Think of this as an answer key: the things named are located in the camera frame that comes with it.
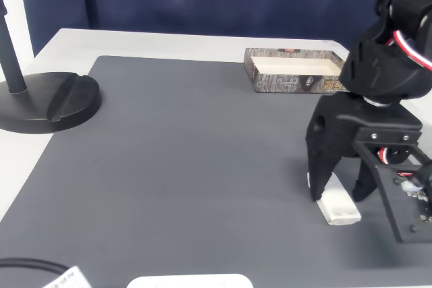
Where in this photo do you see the white printed label tag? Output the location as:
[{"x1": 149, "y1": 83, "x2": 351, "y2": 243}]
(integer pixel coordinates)
[{"x1": 42, "y1": 265, "x2": 92, "y2": 288}]

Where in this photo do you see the black round stand base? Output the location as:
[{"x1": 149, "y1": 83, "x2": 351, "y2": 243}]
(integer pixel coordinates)
[{"x1": 0, "y1": 0, "x2": 103, "y2": 135}]

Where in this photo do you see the white rectangular block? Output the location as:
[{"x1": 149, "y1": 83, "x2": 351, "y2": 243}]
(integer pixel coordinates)
[{"x1": 306, "y1": 171, "x2": 362, "y2": 227}]

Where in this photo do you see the thin black cable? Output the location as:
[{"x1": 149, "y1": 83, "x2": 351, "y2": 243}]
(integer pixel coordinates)
[{"x1": 0, "y1": 257, "x2": 67, "y2": 277}]

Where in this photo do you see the flat white device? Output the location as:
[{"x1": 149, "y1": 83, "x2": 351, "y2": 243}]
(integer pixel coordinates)
[{"x1": 126, "y1": 273, "x2": 254, "y2": 288}]

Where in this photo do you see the dark patterned cardboard tray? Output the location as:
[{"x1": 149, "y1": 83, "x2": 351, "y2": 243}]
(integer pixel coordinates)
[{"x1": 243, "y1": 47, "x2": 350, "y2": 94}]

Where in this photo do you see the red white black servo cable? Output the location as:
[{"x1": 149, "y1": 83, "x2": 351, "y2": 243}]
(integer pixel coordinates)
[{"x1": 391, "y1": 30, "x2": 432, "y2": 68}]

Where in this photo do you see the grey table mat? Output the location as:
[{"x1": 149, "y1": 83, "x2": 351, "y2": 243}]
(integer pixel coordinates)
[{"x1": 0, "y1": 55, "x2": 432, "y2": 288}]

